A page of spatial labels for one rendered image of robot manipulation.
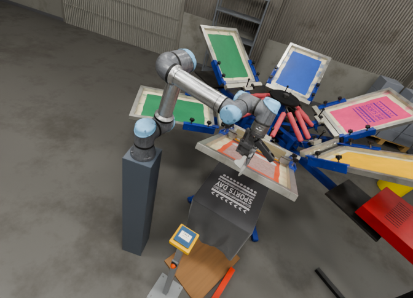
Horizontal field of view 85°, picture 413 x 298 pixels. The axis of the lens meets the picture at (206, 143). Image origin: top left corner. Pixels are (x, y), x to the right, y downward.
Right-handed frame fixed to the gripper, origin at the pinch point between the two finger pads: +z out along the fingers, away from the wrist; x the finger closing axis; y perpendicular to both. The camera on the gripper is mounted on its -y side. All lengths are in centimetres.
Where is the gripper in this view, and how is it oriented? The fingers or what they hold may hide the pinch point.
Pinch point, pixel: (243, 171)
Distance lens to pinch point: 109.1
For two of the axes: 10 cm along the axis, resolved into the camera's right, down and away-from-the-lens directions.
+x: -3.6, 2.5, -9.0
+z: -3.5, 8.6, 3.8
